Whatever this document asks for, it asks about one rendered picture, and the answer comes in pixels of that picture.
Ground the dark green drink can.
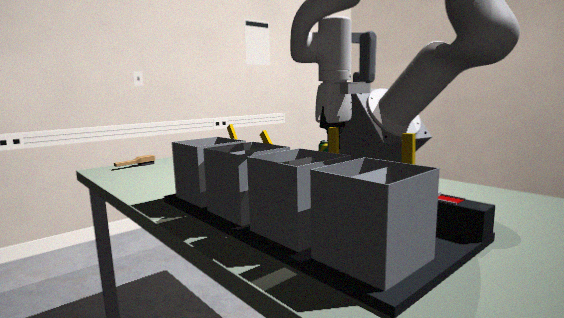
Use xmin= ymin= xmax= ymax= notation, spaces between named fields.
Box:
xmin=319 ymin=140 xmax=327 ymax=152

